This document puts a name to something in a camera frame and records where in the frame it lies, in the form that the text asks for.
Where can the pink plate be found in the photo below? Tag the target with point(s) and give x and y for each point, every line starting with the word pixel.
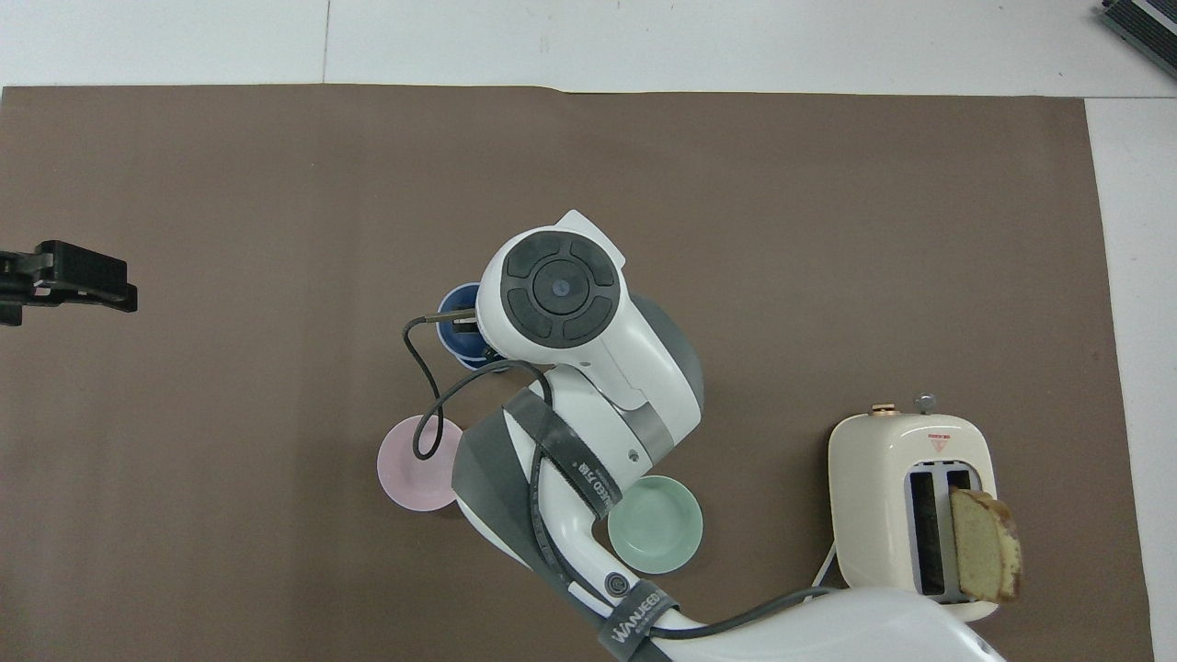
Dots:
pixel 403 478

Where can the cream toaster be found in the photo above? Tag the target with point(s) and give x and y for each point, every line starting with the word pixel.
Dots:
pixel 874 496

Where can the blue cup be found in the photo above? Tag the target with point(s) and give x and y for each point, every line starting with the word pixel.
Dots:
pixel 456 304

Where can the green bowl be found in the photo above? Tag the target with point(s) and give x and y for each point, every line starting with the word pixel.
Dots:
pixel 655 526

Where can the bread slice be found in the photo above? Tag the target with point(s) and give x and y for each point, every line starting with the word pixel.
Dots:
pixel 986 547

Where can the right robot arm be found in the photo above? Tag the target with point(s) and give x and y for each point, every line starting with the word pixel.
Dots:
pixel 598 368

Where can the dark grey ribbed box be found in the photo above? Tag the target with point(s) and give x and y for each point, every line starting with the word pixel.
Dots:
pixel 1145 20

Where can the black stand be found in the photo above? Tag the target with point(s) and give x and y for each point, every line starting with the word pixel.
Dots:
pixel 78 274

